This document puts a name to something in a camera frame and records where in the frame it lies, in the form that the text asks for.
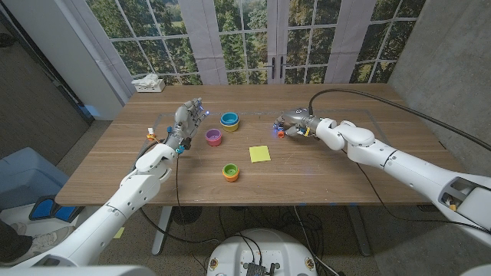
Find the grey table leg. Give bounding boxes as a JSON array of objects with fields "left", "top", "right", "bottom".
[{"left": 347, "top": 205, "right": 372, "bottom": 257}]

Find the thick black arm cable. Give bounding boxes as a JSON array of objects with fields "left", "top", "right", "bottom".
[
  {"left": 133, "top": 137, "right": 219, "bottom": 246},
  {"left": 308, "top": 88, "right": 491, "bottom": 152}
]

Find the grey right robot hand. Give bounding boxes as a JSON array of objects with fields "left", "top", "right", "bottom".
[{"left": 272, "top": 108, "right": 321, "bottom": 138}]

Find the teal stacking cup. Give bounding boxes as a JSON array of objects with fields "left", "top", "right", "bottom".
[{"left": 220, "top": 112, "right": 240, "bottom": 126}]

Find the white tissue box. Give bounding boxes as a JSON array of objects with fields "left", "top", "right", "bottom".
[{"left": 134, "top": 79, "right": 166, "bottom": 94}]

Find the black round disc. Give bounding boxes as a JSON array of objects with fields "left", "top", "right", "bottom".
[{"left": 171, "top": 205, "right": 203, "bottom": 225}]

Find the white tissue paper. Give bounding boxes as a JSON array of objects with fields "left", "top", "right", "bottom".
[{"left": 131, "top": 74, "right": 160, "bottom": 87}]

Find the person's light sneaker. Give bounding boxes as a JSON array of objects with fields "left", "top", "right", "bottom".
[{"left": 11, "top": 225, "right": 76, "bottom": 265}]

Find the yellow sticky note pad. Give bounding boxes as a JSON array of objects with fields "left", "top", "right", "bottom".
[{"left": 249, "top": 145, "right": 272, "bottom": 164}]

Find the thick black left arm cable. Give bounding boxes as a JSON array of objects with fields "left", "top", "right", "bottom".
[{"left": 133, "top": 137, "right": 219, "bottom": 246}]

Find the person's dark trouser leg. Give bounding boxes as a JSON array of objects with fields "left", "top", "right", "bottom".
[{"left": 0, "top": 220, "right": 34, "bottom": 264}]

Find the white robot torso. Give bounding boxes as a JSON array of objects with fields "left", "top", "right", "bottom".
[{"left": 206, "top": 228, "right": 318, "bottom": 276}]

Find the blue and black pad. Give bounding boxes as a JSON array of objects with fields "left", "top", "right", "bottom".
[{"left": 28, "top": 194, "right": 84, "bottom": 223}]

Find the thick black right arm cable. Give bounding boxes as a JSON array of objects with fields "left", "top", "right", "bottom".
[{"left": 308, "top": 88, "right": 491, "bottom": 152}]

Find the white table leg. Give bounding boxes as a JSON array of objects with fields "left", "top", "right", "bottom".
[{"left": 151, "top": 205, "right": 173, "bottom": 256}]

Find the grey-blue upholstered seat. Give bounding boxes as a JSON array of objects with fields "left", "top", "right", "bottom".
[{"left": 0, "top": 147, "right": 70, "bottom": 211}]

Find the printed window backdrop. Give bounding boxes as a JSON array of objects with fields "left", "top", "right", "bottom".
[{"left": 63, "top": 0, "right": 427, "bottom": 86}]

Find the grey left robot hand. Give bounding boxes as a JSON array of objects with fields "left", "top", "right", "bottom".
[{"left": 163, "top": 97, "right": 210, "bottom": 154}]

